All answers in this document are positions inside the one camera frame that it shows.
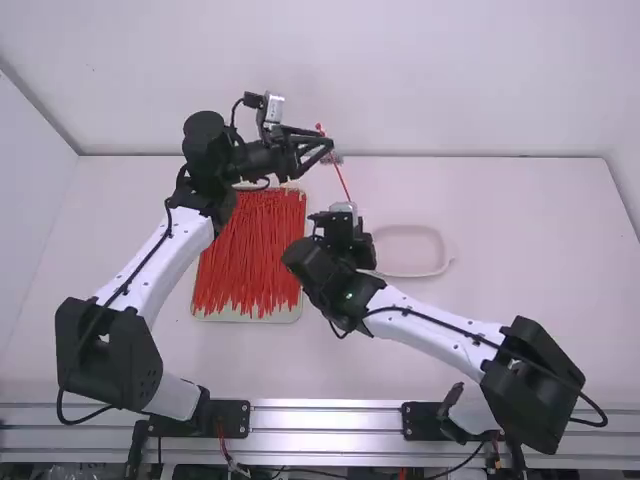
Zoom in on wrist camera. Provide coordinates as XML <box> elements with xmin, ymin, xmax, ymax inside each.
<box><xmin>255</xmin><ymin>90</ymin><xmax>288</xmax><ymax>126</ymax></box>
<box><xmin>327</xmin><ymin>200</ymin><xmax>363</xmax><ymax>232</ymax></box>

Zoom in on orange cable tie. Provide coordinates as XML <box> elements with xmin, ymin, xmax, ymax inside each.
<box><xmin>313</xmin><ymin>122</ymin><xmax>354</xmax><ymax>203</ymax></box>

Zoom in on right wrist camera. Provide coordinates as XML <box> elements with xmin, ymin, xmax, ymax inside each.
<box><xmin>327</xmin><ymin>200</ymin><xmax>363</xmax><ymax>232</ymax></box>

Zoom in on pale tray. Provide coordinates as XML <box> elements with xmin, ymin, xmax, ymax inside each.
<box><xmin>188</xmin><ymin>184</ymin><xmax>310</xmax><ymax>325</ymax></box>

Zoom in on black cable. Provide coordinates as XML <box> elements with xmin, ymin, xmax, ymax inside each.
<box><xmin>55</xmin><ymin>384</ymin><xmax>119</xmax><ymax>428</ymax></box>
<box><xmin>567</xmin><ymin>389</ymin><xmax>610</xmax><ymax>429</ymax></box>
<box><xmin>326</xmin><ymin>309</ymin><xmax>354</xmax><ymax>341</ymax></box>
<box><xmin>229</xmin><ymin>91</ymin><xmax>265</xmax><ymax>141</ymax></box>

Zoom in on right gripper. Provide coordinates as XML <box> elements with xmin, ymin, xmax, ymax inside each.
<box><xmin>308</xmin><ymin>212</ymin><xmax>378</xmax><ymax>272</ymax></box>

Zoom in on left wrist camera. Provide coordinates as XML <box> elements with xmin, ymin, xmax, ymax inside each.
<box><xmin>255</xmin><ymin>90</ymin><xmax>288</xmax><ymax>126</ymax></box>

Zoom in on silver rails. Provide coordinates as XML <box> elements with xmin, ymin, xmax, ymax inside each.
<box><xmin>0</xmin><ymin>397</ymin><xmax>640</xmax><ymax>469</ymax></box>

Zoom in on row of orange cable ties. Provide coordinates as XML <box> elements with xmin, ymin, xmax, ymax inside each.
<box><xmin>192</xmin><ymin>188</ymin><xmax>307</xmax><ymax>319</ymax></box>

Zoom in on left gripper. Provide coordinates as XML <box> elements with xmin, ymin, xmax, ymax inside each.
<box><xmin>258</xmin><ymin>125</ymin><xmax>335</xmax><ymax>183</ymax></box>

